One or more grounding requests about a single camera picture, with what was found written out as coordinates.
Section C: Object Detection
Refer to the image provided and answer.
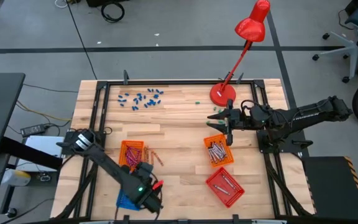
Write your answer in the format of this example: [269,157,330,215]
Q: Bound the white box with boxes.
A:
[22,134,65,172]

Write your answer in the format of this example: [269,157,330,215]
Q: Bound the black cable coil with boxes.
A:
[100,1,126,24]

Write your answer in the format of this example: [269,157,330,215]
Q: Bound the red desk lamp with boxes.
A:
[209,0,272,108]

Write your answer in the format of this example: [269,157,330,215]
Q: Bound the black equipment case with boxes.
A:
[86,0,131,8]

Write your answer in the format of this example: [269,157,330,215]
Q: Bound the red plastic basket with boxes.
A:
[205,166,246,209]

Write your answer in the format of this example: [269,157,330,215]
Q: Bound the black hazard-striped platform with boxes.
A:
[301,155,358,222]

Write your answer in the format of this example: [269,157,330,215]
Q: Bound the blue plastic basket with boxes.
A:
[116,188,138,212]

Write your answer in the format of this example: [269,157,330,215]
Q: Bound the orange plastic basket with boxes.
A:
[203,133,236,169]
[118,139,145,171]

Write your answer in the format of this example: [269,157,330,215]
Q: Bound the black floor cable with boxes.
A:
[65,1,98,81]

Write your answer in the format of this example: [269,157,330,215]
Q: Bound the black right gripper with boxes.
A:
[206,99,254,146]

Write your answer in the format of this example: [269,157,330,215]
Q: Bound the white and yellow bottle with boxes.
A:
[1,169,32,188]

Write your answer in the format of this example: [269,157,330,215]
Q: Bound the grey office chair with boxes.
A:
[311,0,358,84]

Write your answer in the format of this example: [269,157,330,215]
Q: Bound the black power adapter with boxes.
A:
[20,123,47,138]

